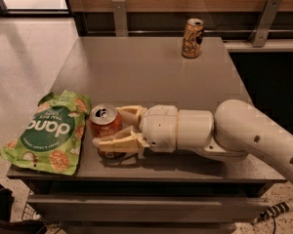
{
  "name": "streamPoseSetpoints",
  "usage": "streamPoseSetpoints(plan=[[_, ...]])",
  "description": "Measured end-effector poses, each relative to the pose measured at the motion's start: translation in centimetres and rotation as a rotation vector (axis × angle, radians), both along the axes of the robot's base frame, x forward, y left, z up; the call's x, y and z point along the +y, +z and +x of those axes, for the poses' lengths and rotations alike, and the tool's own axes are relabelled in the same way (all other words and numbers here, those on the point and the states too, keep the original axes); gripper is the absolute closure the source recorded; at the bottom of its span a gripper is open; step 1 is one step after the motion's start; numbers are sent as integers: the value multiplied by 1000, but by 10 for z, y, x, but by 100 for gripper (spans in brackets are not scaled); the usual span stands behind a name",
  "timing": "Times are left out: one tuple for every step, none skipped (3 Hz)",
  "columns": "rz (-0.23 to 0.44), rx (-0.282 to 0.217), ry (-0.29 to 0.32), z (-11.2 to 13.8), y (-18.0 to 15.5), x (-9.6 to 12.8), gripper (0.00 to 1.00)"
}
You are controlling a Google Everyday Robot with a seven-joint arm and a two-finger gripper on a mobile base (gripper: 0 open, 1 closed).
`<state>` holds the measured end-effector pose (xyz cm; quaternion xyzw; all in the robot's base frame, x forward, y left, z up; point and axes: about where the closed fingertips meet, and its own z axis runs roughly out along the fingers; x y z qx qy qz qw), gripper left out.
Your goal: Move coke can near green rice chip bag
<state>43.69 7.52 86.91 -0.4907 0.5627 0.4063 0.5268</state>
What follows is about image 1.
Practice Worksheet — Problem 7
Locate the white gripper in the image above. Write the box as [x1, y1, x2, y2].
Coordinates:
[92, 105, 178, 153]

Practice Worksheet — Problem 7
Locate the red coke can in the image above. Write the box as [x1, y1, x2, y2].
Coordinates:
[88, 103, 124, 159]

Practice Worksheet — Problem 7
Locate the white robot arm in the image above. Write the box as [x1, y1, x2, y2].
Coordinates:
[93, 99, 293, 184]

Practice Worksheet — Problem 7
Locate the green rice chip bag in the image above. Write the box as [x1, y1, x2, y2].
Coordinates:
[0, 91, 91, 176]

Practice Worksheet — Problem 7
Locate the gold black drink can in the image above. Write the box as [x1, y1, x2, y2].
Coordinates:
[182, 18, 203, 59]

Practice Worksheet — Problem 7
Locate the grey table drawer front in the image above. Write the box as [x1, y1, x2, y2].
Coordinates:
[27, 195, 267, 222]

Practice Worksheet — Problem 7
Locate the dark brown chair base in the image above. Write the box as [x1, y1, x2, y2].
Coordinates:
[0, 184, 47, 234]

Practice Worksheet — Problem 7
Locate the left metal wall bracket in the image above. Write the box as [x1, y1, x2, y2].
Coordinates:
[112, 0, 128, 37]

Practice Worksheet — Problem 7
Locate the metal wall bracket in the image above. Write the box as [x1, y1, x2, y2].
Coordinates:
[249, 0, 282, 48]
[112, 0, 128, 37]

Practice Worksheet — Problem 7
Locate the wire mesh basket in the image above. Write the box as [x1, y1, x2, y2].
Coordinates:
[21, 203, 41, 220]

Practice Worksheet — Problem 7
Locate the black white striped cable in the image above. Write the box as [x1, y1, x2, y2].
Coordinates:
[251, 196, 293, 226]

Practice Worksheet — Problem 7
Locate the right metal wall bracket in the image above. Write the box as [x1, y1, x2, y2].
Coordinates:
[249, 0, 282, 48]

